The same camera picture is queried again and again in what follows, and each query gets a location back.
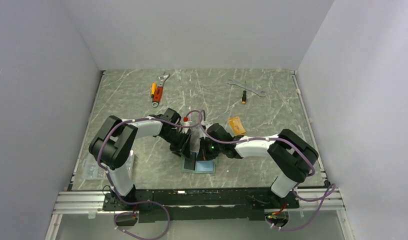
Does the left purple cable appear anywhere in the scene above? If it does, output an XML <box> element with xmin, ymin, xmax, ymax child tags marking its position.
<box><xmin>96</xmin><ymin>109</ymin><xmax>207</xmax><ymax>240</ymax></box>

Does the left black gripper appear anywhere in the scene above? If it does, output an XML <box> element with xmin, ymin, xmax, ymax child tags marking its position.
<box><xmin>161</xmin><ymin>129</ymin><xmax>192</xmax><ymax>161</ymax></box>

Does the silver open-end spanner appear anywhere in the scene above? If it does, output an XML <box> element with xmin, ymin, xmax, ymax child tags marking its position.
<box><xmin>227</xmin><ymin>79</ymin><xmax>267</xmax><ymax>97</ymax></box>

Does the aluminium rail frame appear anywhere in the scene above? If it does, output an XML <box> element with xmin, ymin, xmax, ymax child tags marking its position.
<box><xmin>45</xmin><ymin>187</ymin><xmax>355</xmax><ymax>240</ymax></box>

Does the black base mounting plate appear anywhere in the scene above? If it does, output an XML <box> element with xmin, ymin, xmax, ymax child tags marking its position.
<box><xmin>102</xmin><ymin>187</ymin><xmax>300</xmax><ymax>223</ymax></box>

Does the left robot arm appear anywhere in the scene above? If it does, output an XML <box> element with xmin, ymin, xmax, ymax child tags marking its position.
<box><xmin>88</xmin><ymin>108</ymin><xmax>192</xmax><ymax>210</ymax></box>

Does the green card holder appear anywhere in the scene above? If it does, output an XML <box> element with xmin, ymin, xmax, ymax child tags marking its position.
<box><xmin>181</xmin><ymin>151</ymin><xmax>216</xmax><ymax>174</ymax></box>

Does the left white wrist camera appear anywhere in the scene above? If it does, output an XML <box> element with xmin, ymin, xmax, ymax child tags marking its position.
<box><xmin>180</xmin><ymin>116</ymin><xmax>192</xmax><ymax>134</ymax></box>

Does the single black VIP card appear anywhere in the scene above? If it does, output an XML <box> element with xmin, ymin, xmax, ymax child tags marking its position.
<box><xmin>183</xmin><ymin>151</ymin><xmax>197</xmax><ymax>171</ymax></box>

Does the clear plastic bag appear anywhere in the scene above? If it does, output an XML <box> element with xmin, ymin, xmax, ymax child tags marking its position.
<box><xmin>82</xmin><ymin>150</ymin><xmax>135</xmax><ymax>180</ymax></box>

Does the yellow handled screwdriver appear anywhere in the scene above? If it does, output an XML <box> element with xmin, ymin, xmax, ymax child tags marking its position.
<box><xmin>150</xmin><ymin>82</ymin><xmax>157</xmax><ymax>98</ymax></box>

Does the black yellow small screwdriver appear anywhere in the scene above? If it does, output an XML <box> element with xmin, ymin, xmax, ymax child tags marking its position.
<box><xmin>241</xmin><ymin>81</ymin><xmax>247</xmax><ymax>105</ymax></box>

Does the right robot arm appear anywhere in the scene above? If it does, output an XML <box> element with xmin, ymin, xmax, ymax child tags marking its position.
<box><xmin>198</xmin><ymin>123</ymin><xmax>319</xmax><ymax>208</ymax></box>

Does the orange card stack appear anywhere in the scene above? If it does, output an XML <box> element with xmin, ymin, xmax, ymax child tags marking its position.
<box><xmin>228</xmin><ymin>116</ymin><xmax>246</xmax><ymax>136</ymax></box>

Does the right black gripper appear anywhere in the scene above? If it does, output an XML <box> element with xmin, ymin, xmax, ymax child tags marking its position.
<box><xmin>196</xmin><ymin>136</ymin><xmax>224</xmax><ymax>161</ymax></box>

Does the red adjustable wrench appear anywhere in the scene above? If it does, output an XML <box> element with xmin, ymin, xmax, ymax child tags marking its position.
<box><xmin>151</xmin><ymin>72</ymin><xmax>171</xmax><ymax>108</ymax></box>

